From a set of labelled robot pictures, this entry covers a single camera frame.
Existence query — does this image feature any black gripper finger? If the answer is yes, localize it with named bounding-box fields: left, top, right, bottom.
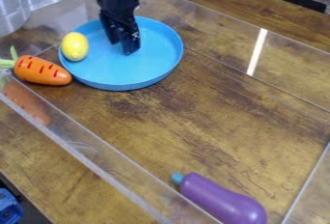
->
left=98, top=12, right=120, bottom=44
left=118, top=21, right=140, bottom=55

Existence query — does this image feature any yellow toy lemon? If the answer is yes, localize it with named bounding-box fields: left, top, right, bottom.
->
left=60, top=32, right=89, bottom=62

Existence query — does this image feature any blue round tray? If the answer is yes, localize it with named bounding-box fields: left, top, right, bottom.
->
left=57, top=16, right=184, bottom=91

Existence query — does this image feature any orange toy carrot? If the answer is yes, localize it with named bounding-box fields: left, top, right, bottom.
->
left=0, top=46, right=72, bottom=86

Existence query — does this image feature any purple toy eggplant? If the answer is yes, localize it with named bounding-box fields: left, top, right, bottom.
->
left=171, top=172, right=267, bottom=224

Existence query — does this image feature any blue object at corner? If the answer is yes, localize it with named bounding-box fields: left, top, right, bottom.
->
left=0, top=188, right=22, bottom=224

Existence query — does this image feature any clear acrylic enclosure wall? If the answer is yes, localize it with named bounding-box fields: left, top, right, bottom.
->
left=0, top=0, right=330, bottom=224

